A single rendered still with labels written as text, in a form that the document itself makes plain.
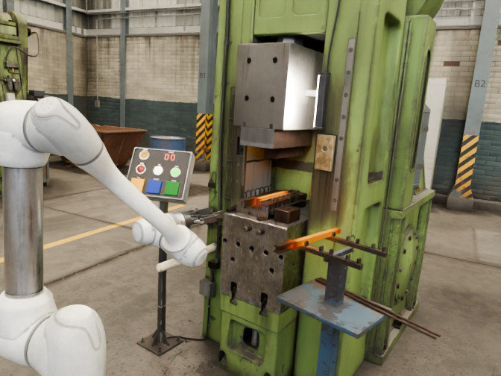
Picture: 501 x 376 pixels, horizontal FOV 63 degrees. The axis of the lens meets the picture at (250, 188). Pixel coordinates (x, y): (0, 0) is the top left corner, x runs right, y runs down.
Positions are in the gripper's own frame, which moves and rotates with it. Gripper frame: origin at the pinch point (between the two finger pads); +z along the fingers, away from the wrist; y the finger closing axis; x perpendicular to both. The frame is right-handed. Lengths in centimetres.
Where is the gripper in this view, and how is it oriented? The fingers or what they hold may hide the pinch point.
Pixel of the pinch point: (211, 212)
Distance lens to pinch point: 179.3
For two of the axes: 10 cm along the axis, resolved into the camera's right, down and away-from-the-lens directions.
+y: 8.2, 1.6, -5.5
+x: 0.6, -9.8, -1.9
